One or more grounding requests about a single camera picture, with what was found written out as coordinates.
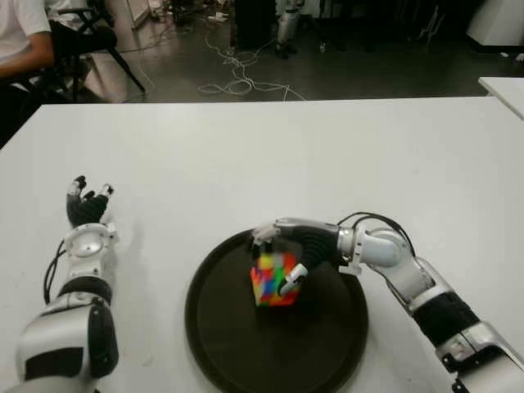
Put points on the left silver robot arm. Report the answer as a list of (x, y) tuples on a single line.
[(88, 245)]

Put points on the white side table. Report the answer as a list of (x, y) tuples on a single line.
[(507, 88)]

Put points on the white cabinet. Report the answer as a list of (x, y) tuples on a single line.
[(499, 20)]

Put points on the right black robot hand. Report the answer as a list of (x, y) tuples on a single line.
[(315, 241)]

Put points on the black chair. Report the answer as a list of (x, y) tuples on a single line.
[(94, 39)]

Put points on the dark round plate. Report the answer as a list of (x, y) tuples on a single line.
[(229, 327)]

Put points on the white panel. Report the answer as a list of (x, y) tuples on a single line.
[(137, 12)]

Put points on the multicoloured Rubik's cube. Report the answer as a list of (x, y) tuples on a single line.
[(270, 286)]

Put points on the silver standing robot leg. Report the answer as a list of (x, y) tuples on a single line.
[(286, 24)]

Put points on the black cabinet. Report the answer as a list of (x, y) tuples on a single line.
[(254, 24)]

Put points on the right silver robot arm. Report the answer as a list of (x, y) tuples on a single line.
[(380, 249)]

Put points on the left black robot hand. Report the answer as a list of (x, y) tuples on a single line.
[(86, 209)]

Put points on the person in white shirt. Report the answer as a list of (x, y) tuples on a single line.
[(16, 32)]

